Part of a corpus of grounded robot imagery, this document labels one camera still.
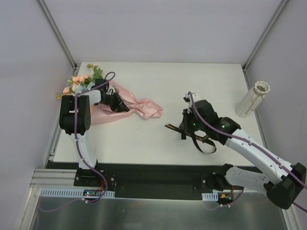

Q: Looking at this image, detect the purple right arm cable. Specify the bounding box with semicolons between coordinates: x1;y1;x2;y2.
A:
187;91;307;213

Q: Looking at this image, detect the blue artificial flower stem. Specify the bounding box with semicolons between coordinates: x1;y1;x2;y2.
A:
74;82;94;93

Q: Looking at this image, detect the aluminium front frame rail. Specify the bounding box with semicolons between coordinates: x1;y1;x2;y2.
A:
30;168;288;192

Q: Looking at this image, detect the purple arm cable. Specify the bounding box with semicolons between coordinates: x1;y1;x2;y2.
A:
187;91;307;213
38;71;116;213

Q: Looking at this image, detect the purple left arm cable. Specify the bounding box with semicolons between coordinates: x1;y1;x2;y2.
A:
38;71;116;213

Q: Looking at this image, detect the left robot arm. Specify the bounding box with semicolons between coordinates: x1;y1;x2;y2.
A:
59;79;130;170

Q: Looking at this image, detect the pink wrapping paper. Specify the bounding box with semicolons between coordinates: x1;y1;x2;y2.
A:
91;81;163;124

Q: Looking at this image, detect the black printed ribbon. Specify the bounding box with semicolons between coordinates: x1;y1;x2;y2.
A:
165;124;217;154

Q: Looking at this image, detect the white ribbed ceramic vase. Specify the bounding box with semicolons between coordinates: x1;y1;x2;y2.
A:
235;81;271;118

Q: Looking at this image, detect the pink artificial flower bunch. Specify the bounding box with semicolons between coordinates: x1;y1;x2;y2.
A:
56;63;103;100

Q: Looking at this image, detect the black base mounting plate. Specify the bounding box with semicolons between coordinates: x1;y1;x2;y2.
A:
74;163;222;200

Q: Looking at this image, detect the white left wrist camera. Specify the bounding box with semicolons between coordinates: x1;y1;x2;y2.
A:
107;85;119;95

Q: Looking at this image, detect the left aluminium corner post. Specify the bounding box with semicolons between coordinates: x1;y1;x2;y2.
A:
36;0;77;69

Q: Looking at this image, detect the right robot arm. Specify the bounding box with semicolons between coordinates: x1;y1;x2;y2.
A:
179;95;307;209

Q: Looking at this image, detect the white slotted cable duct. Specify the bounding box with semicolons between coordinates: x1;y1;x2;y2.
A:
40;188;115;199

